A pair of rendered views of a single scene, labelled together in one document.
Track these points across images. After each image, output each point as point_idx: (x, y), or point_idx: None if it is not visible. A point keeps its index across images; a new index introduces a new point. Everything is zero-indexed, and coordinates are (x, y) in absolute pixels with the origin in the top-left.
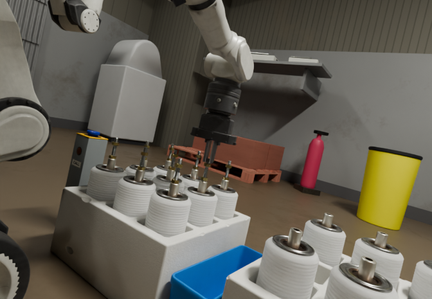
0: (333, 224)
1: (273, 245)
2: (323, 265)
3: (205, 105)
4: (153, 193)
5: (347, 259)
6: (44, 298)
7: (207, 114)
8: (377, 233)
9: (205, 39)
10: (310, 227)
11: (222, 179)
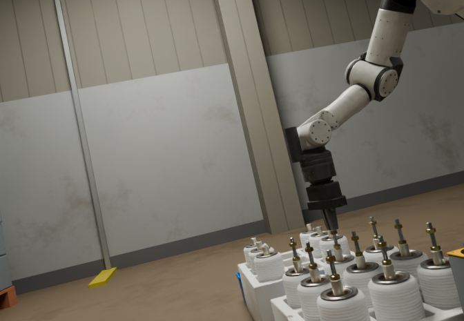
0: (257, 255)
1: (344, 237)
2: (288, 269)
3: (335, 173)
4: (395, 248)
5: (255, 275)
6: None
7: (333, 181)
8: (260, 242)
9: (349, 118)
10: (280, 255)
11: (300, 260)
